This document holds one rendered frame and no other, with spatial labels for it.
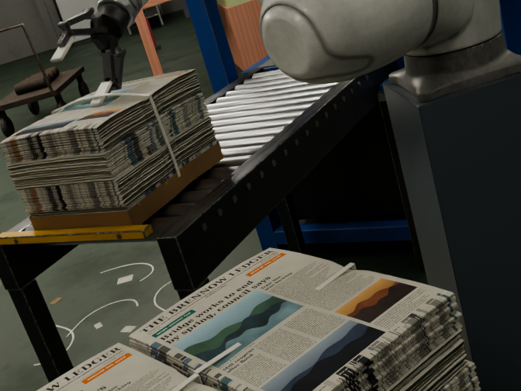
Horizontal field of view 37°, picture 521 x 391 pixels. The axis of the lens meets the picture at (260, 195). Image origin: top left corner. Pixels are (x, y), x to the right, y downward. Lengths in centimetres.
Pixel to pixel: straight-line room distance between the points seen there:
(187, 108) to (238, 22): 528
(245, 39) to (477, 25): 591
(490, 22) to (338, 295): 47
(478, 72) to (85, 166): 79
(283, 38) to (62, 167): 73
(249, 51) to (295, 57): 604
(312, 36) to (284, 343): 39
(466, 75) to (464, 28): 7
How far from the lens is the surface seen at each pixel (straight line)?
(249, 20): 703
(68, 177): 163
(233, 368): 96
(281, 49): 104
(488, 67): 121
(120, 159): 157
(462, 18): 117
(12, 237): 178
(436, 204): 123
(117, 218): 159
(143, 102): 165
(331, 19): 100
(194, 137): 176
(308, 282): 110
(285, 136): 190
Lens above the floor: 133
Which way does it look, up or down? 20 degrees down
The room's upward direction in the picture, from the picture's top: 17 degrees counter-clockwise
